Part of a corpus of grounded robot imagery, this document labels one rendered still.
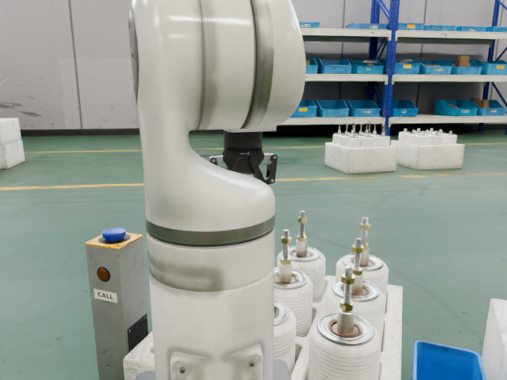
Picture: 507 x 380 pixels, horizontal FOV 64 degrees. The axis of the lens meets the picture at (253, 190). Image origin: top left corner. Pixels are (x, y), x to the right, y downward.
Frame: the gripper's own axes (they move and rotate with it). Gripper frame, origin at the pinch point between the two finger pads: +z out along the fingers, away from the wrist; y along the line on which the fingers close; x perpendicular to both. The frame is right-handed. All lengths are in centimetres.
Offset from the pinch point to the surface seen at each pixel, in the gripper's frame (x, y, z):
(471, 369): 28, -33, 27
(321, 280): 11.0, -12.2, 14.5
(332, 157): -200, -128, 26
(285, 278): 17.5, -2.2, 9.7
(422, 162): -171, -188, 29
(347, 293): 33.4, -4.5, 5.0
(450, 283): -14, -69, 35
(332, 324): 31.6, -3.5, 10.3
